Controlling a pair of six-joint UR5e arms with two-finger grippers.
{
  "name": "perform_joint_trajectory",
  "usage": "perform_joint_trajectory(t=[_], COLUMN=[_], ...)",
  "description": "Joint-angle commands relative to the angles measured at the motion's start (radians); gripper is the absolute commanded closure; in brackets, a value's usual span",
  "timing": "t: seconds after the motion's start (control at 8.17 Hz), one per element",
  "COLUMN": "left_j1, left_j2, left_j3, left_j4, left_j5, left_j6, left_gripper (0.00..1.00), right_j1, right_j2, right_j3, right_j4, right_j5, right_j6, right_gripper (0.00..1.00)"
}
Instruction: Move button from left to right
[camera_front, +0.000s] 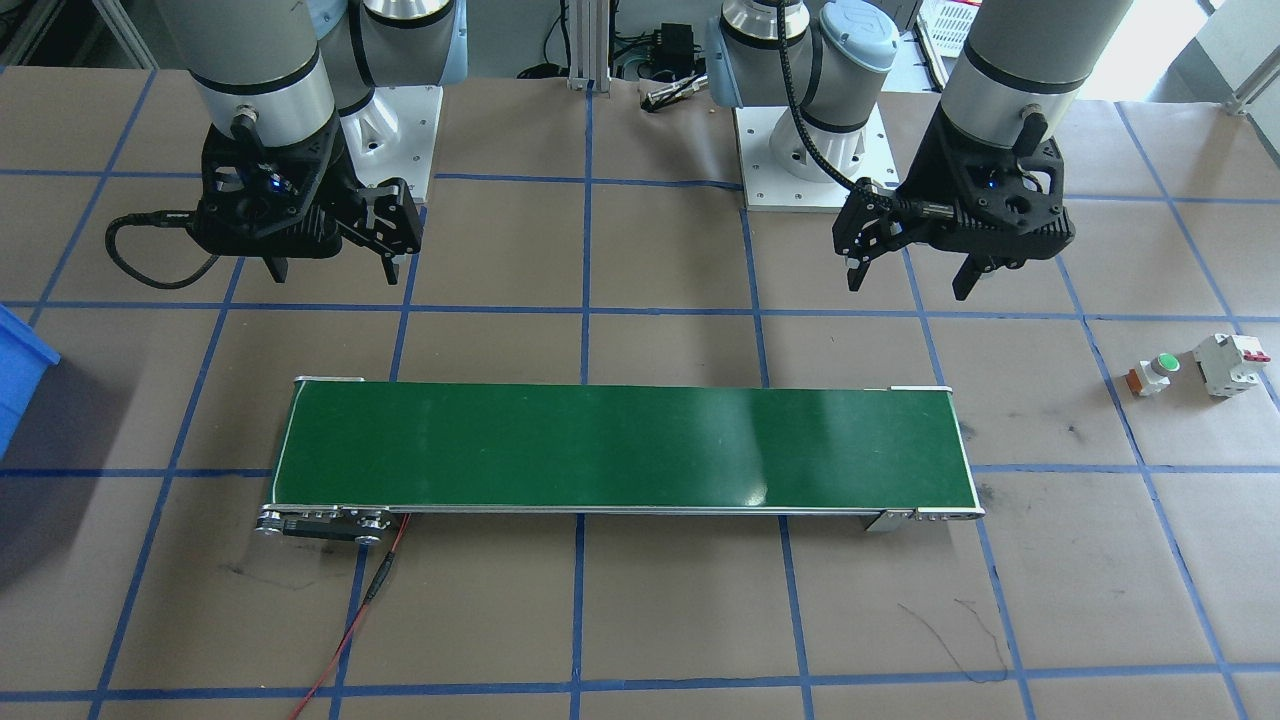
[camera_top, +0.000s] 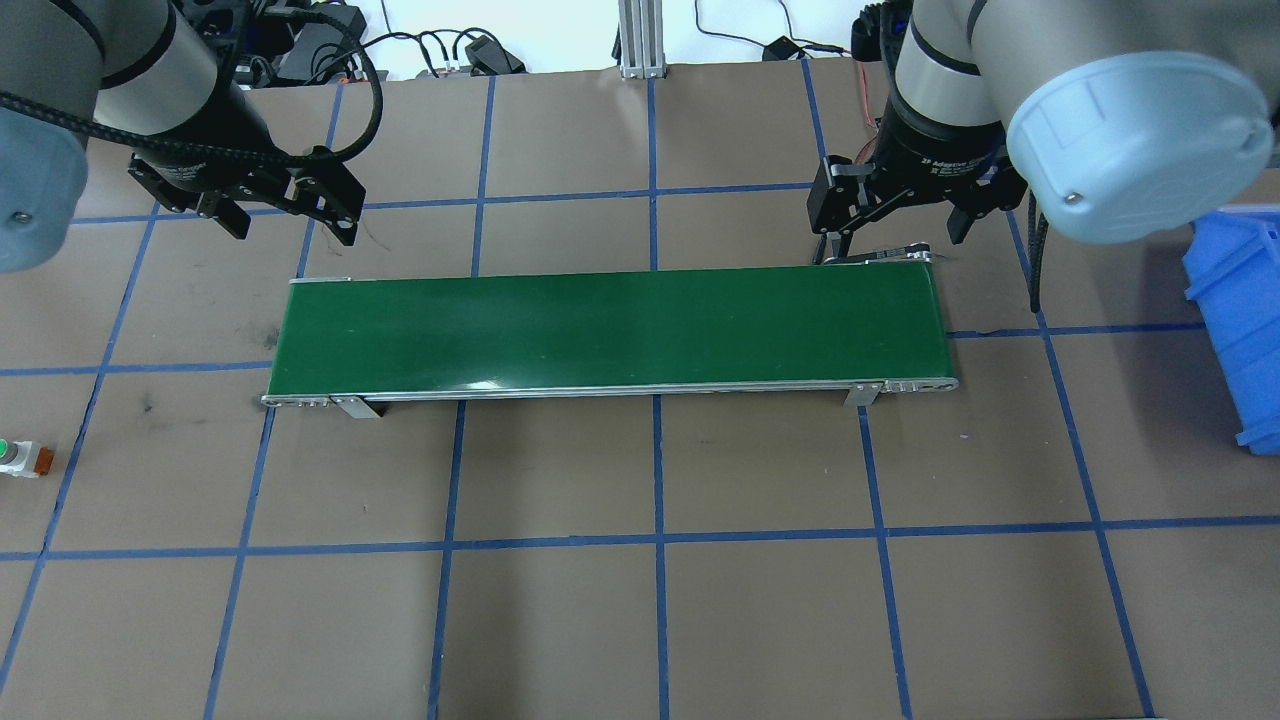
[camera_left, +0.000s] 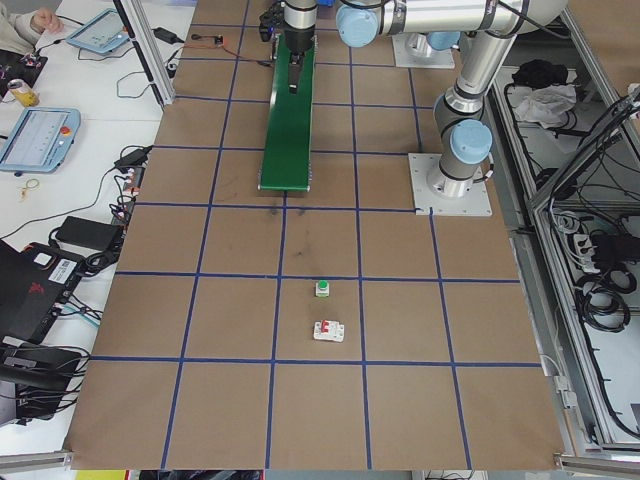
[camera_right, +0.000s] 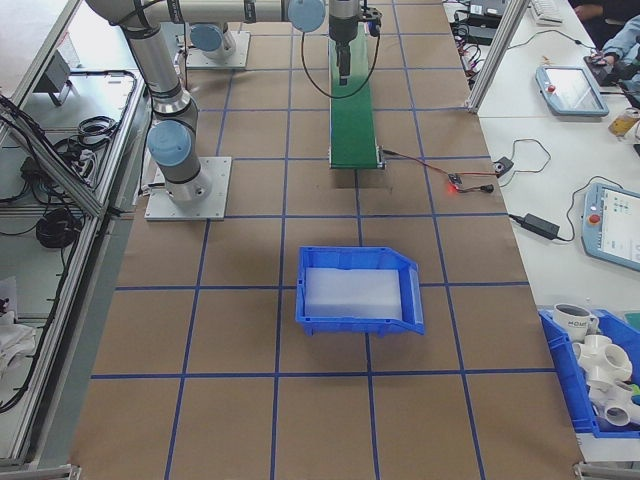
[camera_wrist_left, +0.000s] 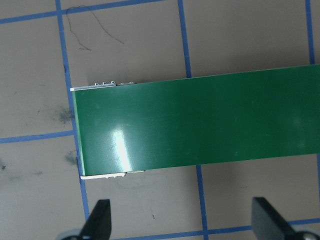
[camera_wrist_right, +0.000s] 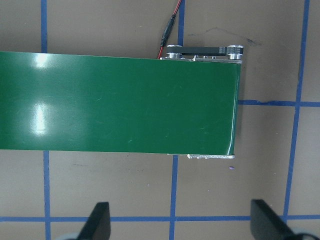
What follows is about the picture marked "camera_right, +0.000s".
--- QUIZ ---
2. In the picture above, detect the black electronics box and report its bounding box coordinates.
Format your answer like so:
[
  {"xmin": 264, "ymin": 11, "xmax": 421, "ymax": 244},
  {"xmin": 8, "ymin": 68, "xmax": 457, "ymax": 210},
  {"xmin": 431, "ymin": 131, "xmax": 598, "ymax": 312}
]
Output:
[
  {"xmin": 467, "ymin": 0, "xmax": 507, "ymax": 19},
  {"xmin": 459, "ymin": 24, "xmax": 497, "ymax": 45}
]

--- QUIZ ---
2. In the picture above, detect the blue plastic bin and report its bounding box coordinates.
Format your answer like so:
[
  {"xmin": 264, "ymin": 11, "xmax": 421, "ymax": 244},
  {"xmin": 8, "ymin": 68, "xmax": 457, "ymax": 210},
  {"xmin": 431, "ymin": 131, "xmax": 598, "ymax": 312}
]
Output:
[{"xmin": 294, "ymin": 245, "xmax": 427, "ymax": 339}]

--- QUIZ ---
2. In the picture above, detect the green conveyor belt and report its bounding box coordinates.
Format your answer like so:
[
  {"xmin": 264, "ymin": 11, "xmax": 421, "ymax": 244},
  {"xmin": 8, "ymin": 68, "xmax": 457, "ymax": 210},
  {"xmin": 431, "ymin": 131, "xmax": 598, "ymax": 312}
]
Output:
[{"xmin": 327, "ymin": 22, "xmax": 386, "ymax": 172}]

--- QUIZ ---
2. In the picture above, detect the red black conveyor wire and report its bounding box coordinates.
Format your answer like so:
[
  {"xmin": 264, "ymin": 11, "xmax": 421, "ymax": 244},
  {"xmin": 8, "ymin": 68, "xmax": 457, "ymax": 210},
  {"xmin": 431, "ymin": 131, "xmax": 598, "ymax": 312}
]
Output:
[{"xmin": 382, "ymin": 146, "xmax": 454, "ymax": 179}]

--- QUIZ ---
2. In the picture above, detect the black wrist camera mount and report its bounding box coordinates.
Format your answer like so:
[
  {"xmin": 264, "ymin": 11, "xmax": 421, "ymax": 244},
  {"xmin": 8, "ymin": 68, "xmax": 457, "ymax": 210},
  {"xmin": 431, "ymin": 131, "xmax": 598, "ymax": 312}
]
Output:
[{"xmin": 360, "ymin": 5, "xmax": 384, "ymax": 38}]

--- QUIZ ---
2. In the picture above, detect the white pvc pipe fitting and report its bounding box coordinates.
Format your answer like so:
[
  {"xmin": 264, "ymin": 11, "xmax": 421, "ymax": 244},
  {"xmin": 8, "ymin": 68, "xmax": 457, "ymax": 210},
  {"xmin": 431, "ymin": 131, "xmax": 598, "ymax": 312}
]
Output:
[
  {"xmin": 585, "ymin": 377, "xmax": 640, "ymax": 430},
  {"xmin": 571, "ymin": 333, "xmax": 635, "ymax": 384}
]

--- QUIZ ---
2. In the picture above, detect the large black cable bundle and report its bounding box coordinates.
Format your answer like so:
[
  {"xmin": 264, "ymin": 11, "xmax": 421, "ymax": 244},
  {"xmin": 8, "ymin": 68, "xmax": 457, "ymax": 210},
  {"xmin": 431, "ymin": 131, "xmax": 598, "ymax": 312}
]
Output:
[{"xmin": 35, "ymin": 207, "xmax": 84, "ymax": 250}]

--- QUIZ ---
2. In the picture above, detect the cable bundle with white plug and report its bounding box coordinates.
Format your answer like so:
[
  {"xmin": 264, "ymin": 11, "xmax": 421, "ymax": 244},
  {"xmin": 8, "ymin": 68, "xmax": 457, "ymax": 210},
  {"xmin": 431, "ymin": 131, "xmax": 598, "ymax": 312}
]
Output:
[{"xmin": 52, "ymin": 137, "xmax": 101, "ymax": 176}]

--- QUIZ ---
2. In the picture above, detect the grey metal box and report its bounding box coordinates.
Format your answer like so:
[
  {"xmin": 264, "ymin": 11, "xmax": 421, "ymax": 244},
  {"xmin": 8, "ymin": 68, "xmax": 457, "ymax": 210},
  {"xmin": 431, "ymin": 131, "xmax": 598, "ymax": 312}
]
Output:
[{"xmin": 33, "ymin": 49, "xmax": 76, "ymax": 107}]

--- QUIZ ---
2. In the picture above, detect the white square base plate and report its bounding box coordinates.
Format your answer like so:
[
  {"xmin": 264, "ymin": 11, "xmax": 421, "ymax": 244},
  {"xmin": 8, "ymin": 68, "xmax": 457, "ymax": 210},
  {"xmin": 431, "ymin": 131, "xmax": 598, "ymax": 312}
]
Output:
[
  {"xmin": 143, "ymin": 156, "xmax": 234, "ymax": 222},
  {"xmin": 184, "ymin": 32, "xmax": 251, "ymax": 71}
]

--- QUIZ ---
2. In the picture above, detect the white mug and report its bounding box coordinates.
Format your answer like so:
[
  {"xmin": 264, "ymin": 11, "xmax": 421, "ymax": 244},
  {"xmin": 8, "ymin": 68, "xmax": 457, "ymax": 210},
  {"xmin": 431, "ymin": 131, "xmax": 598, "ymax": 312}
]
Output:
[{"xmin": 552, "ymin": 302, "xmax": 600, "ymax": 342}]

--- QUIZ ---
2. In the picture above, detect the black handheld device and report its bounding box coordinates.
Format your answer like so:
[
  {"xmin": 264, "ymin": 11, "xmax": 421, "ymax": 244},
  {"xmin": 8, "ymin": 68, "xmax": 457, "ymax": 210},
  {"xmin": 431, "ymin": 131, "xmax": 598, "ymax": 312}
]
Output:
[{"xmin": 583, "ymin": 53, "xmax": 626, "ymax": 87}]

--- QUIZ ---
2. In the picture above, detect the red black wire bundle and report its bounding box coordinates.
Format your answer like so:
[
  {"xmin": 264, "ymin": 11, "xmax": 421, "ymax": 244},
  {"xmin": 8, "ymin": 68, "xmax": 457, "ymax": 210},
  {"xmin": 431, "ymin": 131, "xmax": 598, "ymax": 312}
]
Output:
[{"xmin": 451, "ymin": 12, "xmax": 489, "ymax": 79}]

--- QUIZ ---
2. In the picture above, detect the aluminium profile post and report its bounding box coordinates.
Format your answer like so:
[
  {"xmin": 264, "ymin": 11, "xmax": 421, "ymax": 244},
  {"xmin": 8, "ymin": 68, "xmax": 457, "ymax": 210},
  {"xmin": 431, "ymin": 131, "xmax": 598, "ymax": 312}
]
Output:
[{"xmin": 465, "ymin": 0, "xmax": 532, "ymax": 116}]

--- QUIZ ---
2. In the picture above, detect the white keyboard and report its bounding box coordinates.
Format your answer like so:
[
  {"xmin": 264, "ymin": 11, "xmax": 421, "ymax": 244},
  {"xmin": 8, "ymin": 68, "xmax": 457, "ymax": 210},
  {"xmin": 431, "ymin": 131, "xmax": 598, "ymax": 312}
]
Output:
[{"xmin": 529, "ymin": 0, "xmax": 567, "ymax": 26}]

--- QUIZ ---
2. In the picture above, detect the teach pendant with grey screen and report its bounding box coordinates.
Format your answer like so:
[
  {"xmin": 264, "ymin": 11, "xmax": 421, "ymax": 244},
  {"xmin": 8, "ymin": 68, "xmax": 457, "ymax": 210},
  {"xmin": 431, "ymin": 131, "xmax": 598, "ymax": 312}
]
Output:
[{"xmin": 535, "ymin": 64, "xmax": 610, "ymax": 118}]

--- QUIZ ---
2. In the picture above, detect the v-shaped metal bar frame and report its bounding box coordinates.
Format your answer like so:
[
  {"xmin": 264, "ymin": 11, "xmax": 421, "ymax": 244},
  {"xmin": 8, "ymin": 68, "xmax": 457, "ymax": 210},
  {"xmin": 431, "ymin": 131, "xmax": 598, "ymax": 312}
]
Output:
[{"xmin": 0, "ymin": 0, "xmax": 154, "ymax": 469}]

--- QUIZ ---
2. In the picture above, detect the large blue storage bin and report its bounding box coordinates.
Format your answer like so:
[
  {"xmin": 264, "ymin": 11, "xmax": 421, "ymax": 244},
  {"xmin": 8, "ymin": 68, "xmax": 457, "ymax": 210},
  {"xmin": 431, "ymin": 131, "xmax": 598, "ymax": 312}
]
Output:
[{"xmin": 538, "ymin": 308, "xmax": 640, "ymax": 439}]

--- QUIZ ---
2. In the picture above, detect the person in dark clothes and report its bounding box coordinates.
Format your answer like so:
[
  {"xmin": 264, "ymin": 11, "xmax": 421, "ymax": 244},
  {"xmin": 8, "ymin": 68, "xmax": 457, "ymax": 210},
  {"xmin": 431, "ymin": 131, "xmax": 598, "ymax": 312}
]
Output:
[{"xmin": 572, "ymin": 0, "xmax": 640, "ymax": 24}]

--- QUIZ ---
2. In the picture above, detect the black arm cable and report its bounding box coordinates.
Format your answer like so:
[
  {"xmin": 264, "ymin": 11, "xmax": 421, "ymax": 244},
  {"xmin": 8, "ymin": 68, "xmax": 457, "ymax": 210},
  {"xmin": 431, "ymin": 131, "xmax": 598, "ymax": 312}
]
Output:
[{"xmin": 299, "ymin": 22, "xmax": 380, "ymax": 100}]

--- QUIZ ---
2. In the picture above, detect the small black cable coil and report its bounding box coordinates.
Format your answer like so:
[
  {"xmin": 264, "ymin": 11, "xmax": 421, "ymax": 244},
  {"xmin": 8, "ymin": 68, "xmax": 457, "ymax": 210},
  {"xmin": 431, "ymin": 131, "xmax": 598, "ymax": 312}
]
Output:
[{"xmin": 77, "ymin": 116, "xmax": 122, "ymax": 140}]

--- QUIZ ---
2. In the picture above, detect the black power adapter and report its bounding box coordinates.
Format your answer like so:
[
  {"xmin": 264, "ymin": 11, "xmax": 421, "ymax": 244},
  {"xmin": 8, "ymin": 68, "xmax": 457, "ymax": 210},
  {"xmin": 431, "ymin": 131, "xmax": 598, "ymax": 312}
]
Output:
[{"xmin": 522, "ymin": 213, "xmax": 561, "ymax": 239}]

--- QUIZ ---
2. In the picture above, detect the teach pendant showing white screen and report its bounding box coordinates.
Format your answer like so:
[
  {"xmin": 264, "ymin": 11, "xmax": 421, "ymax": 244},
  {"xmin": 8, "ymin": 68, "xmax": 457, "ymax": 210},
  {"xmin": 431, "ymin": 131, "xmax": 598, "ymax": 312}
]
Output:
[{"xmin": 580, "ymin": 180, "xmax": 640, "ymax": 274}]

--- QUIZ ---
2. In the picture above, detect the long black cable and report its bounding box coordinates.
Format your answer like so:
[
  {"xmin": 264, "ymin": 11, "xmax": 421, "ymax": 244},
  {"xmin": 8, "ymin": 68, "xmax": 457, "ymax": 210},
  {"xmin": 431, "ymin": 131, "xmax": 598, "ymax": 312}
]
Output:
[{"xmin": 67, "ymin": 68, "xmax": 147, "ymax": 166}]

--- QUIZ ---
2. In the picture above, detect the white cloth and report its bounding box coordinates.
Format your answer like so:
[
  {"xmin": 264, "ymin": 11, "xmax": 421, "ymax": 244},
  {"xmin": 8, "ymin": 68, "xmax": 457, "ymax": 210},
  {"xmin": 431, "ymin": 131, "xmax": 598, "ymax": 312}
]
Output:
[{"xmin": 0, "ymin": 275, "xmax": 37, "ymax": 374}]

